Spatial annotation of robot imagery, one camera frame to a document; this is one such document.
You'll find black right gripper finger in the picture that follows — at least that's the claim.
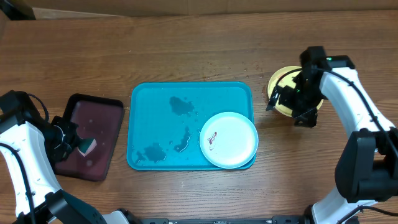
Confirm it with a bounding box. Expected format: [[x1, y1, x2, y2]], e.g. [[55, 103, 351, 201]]
[[294, 108, 318, 128], [266, 86, 280, 111]]

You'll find yellow plate with stain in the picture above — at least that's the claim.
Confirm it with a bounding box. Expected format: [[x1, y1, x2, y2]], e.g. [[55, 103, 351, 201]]
[[267, 65, 324, 118]]

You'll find green pink sponge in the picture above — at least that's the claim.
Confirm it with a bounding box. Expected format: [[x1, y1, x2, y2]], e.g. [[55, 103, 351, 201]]
[[78, 138, 97, 157]]

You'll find light blue plate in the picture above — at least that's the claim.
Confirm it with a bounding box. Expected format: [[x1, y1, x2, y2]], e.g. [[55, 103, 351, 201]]
[[199, 112, 259, 169]]

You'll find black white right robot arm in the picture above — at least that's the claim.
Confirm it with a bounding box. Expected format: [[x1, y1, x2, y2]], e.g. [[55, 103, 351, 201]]
[[267, 46, 397, 224]]

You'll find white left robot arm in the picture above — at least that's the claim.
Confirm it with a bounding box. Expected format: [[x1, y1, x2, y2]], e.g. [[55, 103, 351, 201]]
[[1, 90, 140, 224]]

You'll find black water tray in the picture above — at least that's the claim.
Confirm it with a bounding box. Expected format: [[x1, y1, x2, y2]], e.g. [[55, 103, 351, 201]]
[[55, 93, 124, 181]]

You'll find blue plastic tray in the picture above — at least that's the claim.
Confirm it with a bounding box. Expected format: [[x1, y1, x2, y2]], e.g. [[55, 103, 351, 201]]
[[126, 82, 254, 171]]

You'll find brown cardboard back wall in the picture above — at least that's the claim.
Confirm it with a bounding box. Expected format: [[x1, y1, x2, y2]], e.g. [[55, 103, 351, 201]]
[[1, 0, 397, 19]]

